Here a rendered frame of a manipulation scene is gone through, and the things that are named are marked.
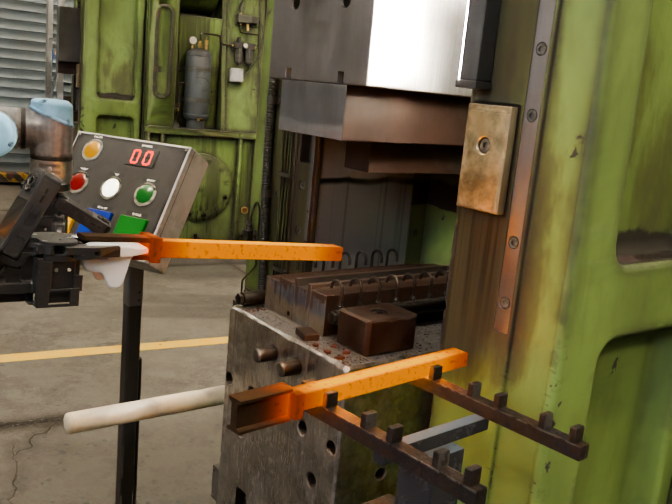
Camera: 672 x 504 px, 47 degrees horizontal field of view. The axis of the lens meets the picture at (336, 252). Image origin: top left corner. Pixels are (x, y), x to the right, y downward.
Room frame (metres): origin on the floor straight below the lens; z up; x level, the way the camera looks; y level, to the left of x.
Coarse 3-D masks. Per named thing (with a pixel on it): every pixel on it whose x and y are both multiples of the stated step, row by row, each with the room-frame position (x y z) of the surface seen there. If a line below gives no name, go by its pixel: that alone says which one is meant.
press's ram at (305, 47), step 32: (288, 0) 1.52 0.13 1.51; (320, 0) 1.44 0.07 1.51; (352, 0) 1.37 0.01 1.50; (384, 0) 1.34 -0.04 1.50; (416, 0) 1.38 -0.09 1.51; (448, 0) 1.43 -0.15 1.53; (288, 32) 1.51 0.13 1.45; (320, 32) 1.43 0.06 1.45; (352, 32) 1.36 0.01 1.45; (384, 32) 1.34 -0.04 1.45; (416, 32) 1.38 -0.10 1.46; (448, 32) 1.43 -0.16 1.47; (288, 64) 1.50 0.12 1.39; (320, 64) 1.42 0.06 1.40; (352, 64) 1.35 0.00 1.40; (384, 64) 1.34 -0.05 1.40; (416, 64) 1.39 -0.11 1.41; (448, 64) 1.44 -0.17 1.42
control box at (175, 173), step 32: (96, 160) 1.81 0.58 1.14; (128, 160) 1.78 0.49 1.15; (160, 160) 1.75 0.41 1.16; (192, 160) 1.74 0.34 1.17; (64, 192) 1.80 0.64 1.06; (96, 192) 1.76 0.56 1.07; (128, 192) 1.73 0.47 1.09; (160, 192) 1.70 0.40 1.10; (192, 192) 1.75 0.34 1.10; (160, 224) 1.65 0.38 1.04
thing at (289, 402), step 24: (408, 360) 1.12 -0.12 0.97; (432, 360) 1.13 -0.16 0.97; (456, 360) 1.17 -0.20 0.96; (312, 384) 0.99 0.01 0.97; (336, 384) 0.99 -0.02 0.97; (360, 384) 1.02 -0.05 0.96; (384, 384) 1.05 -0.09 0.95; (240, 408) 0.89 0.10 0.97; (264, 408) 0.91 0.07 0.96; (288, 408) 0.94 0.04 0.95; (240, 432) 0.88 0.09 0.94
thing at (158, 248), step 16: (80, 240) 0.97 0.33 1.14; (96, 240) 0.97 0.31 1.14; (112, 240) 0.98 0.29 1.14; (128, 240) 1.00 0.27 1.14; (144, 240) 1.01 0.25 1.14; (160, 240) 1.02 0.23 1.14; (176, 240) 1.05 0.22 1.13; (192, 240) 1.07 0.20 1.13; (208, 240) 1.10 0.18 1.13; (224, 240) 1.12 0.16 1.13; (144, 256) 1.01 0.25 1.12; (160, 256) 1.02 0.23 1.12; (176, 256) 1.04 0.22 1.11; (192, 256) 1.06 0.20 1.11; (208, 256) 1.07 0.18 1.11; (224, 256) 1.09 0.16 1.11; (240, 256) 1.10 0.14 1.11; (256, 256) 1.12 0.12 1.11; (272, 256) 1.14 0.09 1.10; (288, 256) 1.16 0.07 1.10; (304, 256) 1.18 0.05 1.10; (320, 256) 1.20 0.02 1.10; (336, 256) 1.21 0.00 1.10
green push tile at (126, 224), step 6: (120, 216) 1.69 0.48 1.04; (126, 216) 1.68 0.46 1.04; (120, 222) 1.68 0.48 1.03; (126, 222) 1.68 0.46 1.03; (132, 222) 1.67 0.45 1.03; (138, 222) 1.66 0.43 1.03; (144, 222) 1.66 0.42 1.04; (120, 228) 1.67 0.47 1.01; (126, 228) 1.67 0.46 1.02; (132, 228) 1.66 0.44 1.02; (138, 228) 1.66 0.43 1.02; (144, 228) 1.66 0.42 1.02
